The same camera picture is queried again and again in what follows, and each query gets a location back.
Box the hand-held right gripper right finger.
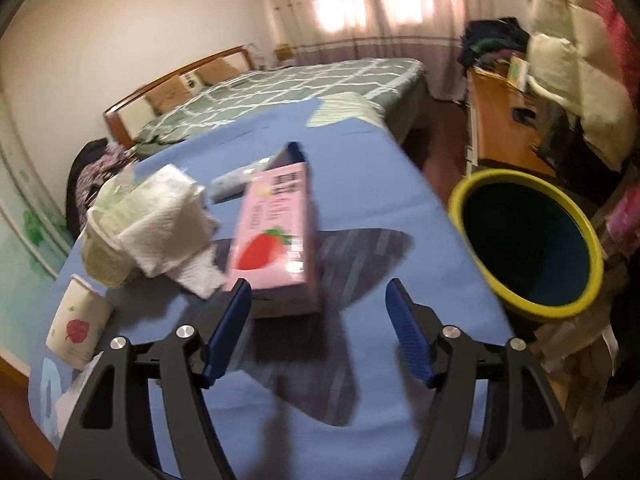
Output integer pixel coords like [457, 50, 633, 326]
[385, 278, 586, 480]

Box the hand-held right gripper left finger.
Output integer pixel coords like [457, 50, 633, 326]
[52, 278, 252, 480]

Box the pink milk carton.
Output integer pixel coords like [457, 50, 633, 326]
[222, 141, 323, 317]

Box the yellow-rimmed trash bin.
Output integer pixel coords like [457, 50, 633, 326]
[447, 168, 606, 322]

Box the green plastic packet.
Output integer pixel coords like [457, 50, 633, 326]
[87, 162, 202, 241]

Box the white paper towel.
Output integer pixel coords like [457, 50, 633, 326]
[120, 175, 226, 298]

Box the grey can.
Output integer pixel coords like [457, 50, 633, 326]
[209, 156, 273, 204]

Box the blue sheet with dark print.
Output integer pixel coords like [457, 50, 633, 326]
[27, 97, 521, 480]

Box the white paper cup red leaf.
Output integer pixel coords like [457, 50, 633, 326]
[45, 274, 113, 371]

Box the pile of plastic bags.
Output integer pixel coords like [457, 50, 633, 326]
[535, 255, 640, 401]

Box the patterned clothes heap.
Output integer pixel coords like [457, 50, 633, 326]
[66, 138, 138, 241]

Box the wardrobe with green leaf print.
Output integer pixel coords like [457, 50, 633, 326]
[0, 85, 76, 361]

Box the wooden desk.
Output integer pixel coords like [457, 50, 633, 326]
[465, 67, 561, 178]

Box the wooden headboard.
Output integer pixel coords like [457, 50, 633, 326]
[102, 45, 253, 148]

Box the brown pillow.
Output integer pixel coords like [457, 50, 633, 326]
[197, 57, 236, 86]
[145, 76, 193, 113]

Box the bed with green plaid cover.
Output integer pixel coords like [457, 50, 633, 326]
[132, 56, 428, 161]

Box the green book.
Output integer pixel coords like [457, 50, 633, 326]
[507, 55, 532, 92]

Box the dark clothes pile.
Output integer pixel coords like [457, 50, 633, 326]
[459, 17, 531, 68]

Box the white quilted bedding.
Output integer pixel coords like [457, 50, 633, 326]
[525, 0, 636, 171]

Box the pink curtain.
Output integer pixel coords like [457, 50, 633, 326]
[260, 0, 501, 101]

